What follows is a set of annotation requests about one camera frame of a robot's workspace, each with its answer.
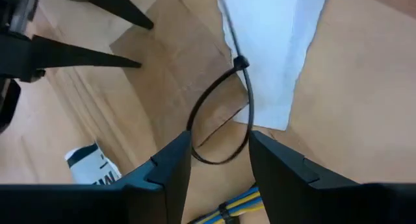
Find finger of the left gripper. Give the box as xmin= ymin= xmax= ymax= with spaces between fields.
xmin=31 ymin=34 xmax=143 ymax=71
xmin=51 ymin=0 xmax=155 ymax=31

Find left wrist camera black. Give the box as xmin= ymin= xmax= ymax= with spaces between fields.
xmin=0 ymin=77 xmax=22 ymax=134

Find small white paper scrap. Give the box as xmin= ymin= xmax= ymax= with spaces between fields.
xmin=218 ymin=0 xmax=331 ymax=131

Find blue yellow cable bundle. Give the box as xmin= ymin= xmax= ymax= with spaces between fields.
xmin=187 ymin=184 xmax=263 ymax=224

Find white paper with black print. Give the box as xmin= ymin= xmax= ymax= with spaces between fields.
xmin=64 ymin=142 xmax=123 ymax=186

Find black zip tie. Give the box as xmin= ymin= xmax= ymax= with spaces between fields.
xmin=185 ymin=0 xmax=256 ymax=166

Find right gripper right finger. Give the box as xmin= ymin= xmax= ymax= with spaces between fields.
xmin=248 ymin=130 xmax=416 ymax=224

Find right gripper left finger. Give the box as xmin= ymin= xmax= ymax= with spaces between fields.
xmin=0 ymin=130 xmax=192 ymax=224

